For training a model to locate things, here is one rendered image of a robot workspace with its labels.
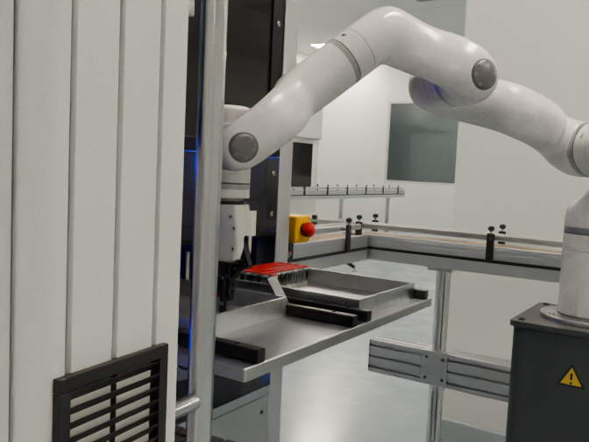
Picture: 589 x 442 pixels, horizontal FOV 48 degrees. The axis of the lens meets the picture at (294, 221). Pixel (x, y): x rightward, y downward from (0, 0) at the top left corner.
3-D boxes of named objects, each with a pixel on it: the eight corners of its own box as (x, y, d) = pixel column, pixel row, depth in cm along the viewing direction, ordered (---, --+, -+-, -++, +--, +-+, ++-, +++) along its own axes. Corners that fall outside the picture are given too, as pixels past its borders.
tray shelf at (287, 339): (25, 324, 114) (25, 313, 114) (259, 278, 173) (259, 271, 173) (244, 382, 89) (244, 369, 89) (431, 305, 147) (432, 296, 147)
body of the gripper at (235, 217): (188, 193, 113) (185, 257, 114) (235, 197, 107) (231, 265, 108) (216, 192, 119) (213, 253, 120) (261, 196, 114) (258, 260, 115)
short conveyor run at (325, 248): (258, 283, 175) (260, 225, 174) (213, 276, 184) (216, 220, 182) (371, 260, 233) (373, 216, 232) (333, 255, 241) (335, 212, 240)
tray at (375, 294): (218, 292, 141) (219, 276, 141) (286, 278, 163) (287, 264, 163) (358, 317, 123) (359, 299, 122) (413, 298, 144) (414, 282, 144)
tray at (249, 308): (49, 309, 118) (50, 289, 118) (153, 289, 140) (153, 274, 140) (191, 343, 100) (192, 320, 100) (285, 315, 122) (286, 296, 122)
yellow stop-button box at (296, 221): (273, 240, 175) (273, 214, 174) (287, 238, 181) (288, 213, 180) (296, 244, 171) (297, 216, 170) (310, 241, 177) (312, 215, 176)
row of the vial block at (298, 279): (256, 293, 141) (257, 272, 140) (301, 283, 156) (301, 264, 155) (264, 295, 139) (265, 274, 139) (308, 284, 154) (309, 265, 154)
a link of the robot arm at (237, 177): (257, 184, 110) (243, 182, 118) (260, 105, 109) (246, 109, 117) (207, 182, 107) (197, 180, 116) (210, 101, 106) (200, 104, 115)
